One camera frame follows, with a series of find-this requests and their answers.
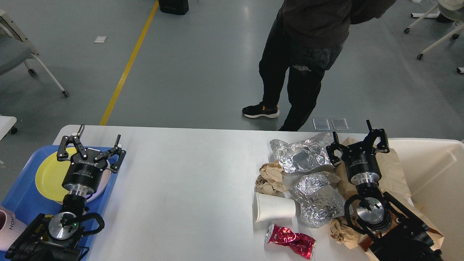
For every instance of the yellow plastic plate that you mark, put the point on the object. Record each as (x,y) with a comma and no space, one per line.
(50,176)

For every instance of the grey office chair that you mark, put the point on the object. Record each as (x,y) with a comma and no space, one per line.
(16,49)

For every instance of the crumpled aluminium foil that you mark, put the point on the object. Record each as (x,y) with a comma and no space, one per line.
(303,156)
(319,201)

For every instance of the upper crumpled aluminium foil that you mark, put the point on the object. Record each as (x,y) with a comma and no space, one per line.
(303,156)

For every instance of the left floor socket plate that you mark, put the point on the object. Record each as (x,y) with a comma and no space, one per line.
(321,124)

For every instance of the white paper cup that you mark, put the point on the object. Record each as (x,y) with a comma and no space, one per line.
(270,207)

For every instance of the floor socket plate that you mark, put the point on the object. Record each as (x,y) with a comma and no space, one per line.
(340,124)
(321,124)

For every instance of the beige plastic bin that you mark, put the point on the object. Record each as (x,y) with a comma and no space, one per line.
(433,172)

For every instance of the black box on floor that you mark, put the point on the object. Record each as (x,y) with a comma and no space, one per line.
(175,7)

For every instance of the pink plate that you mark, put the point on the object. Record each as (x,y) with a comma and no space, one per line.
(102,185)

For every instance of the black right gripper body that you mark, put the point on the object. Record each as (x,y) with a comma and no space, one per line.
(362,168)

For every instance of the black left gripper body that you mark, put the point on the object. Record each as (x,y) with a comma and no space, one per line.
(86,174)

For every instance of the pink mug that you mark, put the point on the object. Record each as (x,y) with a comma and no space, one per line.
(10,228)

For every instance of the brown paper bag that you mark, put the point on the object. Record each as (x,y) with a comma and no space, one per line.
(393,180)

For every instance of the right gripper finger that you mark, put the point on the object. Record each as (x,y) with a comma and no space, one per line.
(376,141)
(336,146)

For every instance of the person in dark clothes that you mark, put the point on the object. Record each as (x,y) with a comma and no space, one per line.
(305,40)

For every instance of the right floor socket plate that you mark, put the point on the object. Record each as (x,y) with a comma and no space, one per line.
(340,124)

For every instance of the small crumpled brown paper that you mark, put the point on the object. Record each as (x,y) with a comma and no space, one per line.
(343,234)

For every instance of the crushed red can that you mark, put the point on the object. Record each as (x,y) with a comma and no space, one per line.
(300,243)

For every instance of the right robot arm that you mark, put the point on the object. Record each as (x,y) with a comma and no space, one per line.
(397,233)

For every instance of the white chair base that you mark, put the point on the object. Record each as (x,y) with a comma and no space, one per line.
(435,33)

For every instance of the lower crumpled aluminium foil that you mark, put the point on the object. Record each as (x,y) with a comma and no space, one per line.
(319,201)

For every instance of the blue plastic tray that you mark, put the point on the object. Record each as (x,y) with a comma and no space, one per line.
(26,202)

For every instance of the crumpled brown paper ball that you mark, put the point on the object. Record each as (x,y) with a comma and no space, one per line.
(270,181)

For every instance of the white side table corner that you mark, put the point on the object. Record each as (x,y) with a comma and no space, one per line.
(6,123)

